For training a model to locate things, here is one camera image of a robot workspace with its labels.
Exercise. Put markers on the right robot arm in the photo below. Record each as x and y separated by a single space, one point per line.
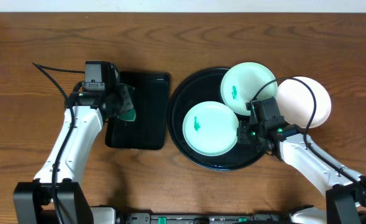
343 188

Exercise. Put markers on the green sponge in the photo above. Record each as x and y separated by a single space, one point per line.
129 115

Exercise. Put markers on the black round tray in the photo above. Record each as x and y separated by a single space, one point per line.
199 87

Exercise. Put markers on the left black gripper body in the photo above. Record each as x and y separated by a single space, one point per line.
125 101

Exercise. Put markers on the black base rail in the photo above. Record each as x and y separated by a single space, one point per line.
185 218

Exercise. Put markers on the black rectangular tray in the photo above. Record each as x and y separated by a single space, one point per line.
150 100

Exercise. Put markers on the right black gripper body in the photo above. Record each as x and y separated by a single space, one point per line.
251 134

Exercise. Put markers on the white plate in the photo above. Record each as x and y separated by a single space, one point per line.
295 102

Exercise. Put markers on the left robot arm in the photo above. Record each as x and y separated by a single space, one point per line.
55 194

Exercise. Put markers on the mint green plate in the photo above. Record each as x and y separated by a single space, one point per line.
241 83
210 128

